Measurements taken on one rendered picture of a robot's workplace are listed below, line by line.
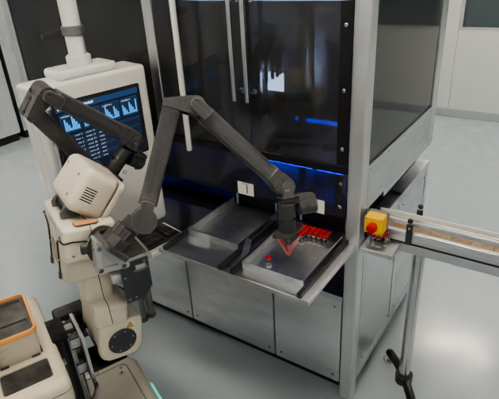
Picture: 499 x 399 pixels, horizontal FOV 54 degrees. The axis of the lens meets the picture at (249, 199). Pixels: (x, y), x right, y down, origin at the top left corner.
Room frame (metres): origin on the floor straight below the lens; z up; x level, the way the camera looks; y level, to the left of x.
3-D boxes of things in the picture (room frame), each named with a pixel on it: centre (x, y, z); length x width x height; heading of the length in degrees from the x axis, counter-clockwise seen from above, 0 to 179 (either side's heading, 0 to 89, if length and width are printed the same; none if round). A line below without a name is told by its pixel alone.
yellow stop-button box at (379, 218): (1.61, -0.48, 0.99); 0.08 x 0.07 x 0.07; 145
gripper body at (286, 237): (1.40, -0.12, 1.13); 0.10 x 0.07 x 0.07; 145
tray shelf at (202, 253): (1.70, -0.03, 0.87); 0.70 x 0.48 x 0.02; 55
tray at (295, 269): (1.59, -0.16, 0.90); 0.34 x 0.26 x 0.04; 145
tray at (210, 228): (1.86, 0.07, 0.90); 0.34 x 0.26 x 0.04; 145
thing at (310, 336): (2.63, 0.13, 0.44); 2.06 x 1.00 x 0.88; 55
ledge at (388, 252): (1.64, -0.52, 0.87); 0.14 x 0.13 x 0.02; 145
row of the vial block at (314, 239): (1.68, -0.22, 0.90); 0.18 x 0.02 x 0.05; 55
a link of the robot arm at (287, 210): (1.40, -0.13, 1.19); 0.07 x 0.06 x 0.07; 104
